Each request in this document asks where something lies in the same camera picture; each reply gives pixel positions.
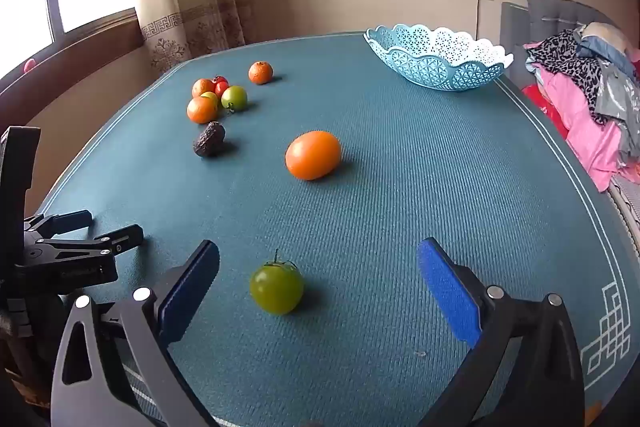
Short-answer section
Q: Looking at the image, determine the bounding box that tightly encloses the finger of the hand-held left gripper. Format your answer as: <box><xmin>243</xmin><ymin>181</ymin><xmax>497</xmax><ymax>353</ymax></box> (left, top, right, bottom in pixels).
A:
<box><xmin>20</xmin><ymin>224</ymin><xmax>145</xmax><ymax>269</ymax></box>
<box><xmin>24</xmin><ymin>210</ymin><xmax>94</xmax><ymax>239</ymax></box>

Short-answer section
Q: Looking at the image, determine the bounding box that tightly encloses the green tomato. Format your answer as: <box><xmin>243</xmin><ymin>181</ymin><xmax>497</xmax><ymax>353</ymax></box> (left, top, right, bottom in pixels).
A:
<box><xmin>221</xmin><ymin>85</ymin><xmax>249</xmax><ymax>112</ymax></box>
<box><xmin>249</xmin><ymin>249</ymin><xmax>305</xmax><ymax>316</ymax></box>

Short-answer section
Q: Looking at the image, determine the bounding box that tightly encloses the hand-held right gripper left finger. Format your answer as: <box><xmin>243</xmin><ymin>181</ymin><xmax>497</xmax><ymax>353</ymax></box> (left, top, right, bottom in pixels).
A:
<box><xmin>50</xmin><ymin>239</ymin><xmax>221</xmax><ymax>427</ymax></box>

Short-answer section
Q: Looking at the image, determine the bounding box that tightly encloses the pile of clothes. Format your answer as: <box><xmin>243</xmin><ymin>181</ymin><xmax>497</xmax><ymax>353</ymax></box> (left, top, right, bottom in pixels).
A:
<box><xmin>532</xmin><ymin>64</ymin><xmax>640</xmax><ymax>192</ymax></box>

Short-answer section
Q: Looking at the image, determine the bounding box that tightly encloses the smooth oval orange tomato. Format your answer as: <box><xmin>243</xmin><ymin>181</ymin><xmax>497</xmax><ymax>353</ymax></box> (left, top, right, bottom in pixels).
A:
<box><xmin>285</xmin><ymin>130</ymin><xmax>343</xmax><ymax>181</ymax></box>

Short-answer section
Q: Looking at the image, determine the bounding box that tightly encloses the cream and blue cloth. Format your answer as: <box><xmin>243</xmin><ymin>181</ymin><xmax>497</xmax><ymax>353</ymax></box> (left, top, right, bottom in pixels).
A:
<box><xmin>575</xmin><ymin>22</ymin><xmax>640</xmax><ymax>80</ymax></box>

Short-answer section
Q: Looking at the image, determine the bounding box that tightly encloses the red cloth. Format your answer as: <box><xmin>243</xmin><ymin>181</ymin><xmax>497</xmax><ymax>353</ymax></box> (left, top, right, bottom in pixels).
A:
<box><xmin>521</xmin><ymin>84</ymin><xmax>571</xmax><ymax>140</ymax></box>

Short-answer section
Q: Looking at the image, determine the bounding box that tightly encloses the leopard print cloth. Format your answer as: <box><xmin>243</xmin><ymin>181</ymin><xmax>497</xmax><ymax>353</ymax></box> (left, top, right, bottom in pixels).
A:
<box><xmin>524</xmin><ymin>29</ymin><xmax>608</xmax><ymax>125</ymax></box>

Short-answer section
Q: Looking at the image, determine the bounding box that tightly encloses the silver grey cloth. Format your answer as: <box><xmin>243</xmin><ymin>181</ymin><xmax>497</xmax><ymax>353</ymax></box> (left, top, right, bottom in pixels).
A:
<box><xmin>592</xmin><ymin>59</ymin><xmax>640</xmax><ymax>182</ymax></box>

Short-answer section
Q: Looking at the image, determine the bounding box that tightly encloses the grey bed mattress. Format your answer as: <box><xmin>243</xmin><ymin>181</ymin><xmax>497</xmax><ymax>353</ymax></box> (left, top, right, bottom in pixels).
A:
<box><xmin>605</xmin><ymin>177</ymin><xmax>640</xmax><ymax>258</ymax></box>

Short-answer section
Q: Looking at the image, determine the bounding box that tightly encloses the light blue lattice basket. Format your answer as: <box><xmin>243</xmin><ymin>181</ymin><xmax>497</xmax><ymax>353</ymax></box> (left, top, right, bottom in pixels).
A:
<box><xmin>363</xmin><ymin>24</ymin><xmax>515</xmax><ymax>92</ymax></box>

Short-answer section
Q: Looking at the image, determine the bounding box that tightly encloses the grey upholstered chair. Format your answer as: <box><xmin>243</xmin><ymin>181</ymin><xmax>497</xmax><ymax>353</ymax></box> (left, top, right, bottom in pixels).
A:
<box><xmin>500</xmin><ymin>0</ymin><xmax>621</xmax><ymax>90</ymax></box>

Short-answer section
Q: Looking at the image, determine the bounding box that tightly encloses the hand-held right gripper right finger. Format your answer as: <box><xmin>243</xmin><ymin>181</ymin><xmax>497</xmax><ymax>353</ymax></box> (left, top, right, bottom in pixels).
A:
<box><xmin>417</xmin><ymin>237</ymin><xmax>586</xmax><ymax>427</ymax></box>

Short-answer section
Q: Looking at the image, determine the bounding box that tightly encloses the dark wrinkled avocado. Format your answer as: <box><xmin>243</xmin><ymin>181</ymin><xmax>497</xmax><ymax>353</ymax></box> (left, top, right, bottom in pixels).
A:
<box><xmin>193</xmin><ymin>121</ymin><xmax>227</xmax><ymax>158</ymax></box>

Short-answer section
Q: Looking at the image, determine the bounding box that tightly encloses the orange tangerine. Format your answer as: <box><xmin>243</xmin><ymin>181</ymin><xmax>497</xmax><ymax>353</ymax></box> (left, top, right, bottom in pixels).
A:
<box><xmin>191</xmin><ymin>78</ymin><xmax>217</xmax><ymax>100</ymax></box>
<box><xmin>248</xmin><ymin>61</ymin><xmax>274</xmax><ymax>86</ymax></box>
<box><xmin>186</xmin><ymin>96</ymin><xmax>219</xmax><ymax>124</ymax></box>

